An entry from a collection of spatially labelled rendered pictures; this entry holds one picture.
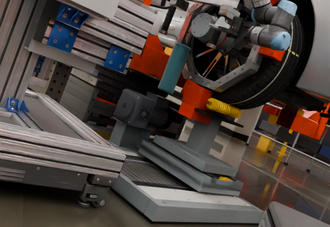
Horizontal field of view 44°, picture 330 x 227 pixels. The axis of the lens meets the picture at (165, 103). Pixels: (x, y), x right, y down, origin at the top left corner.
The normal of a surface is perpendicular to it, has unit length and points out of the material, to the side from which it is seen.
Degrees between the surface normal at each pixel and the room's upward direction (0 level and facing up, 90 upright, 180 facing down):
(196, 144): 90
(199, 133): 90
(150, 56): 90
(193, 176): 90
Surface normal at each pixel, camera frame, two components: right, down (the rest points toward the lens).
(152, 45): 0.64, 0.31
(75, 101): -0.67, -0.22
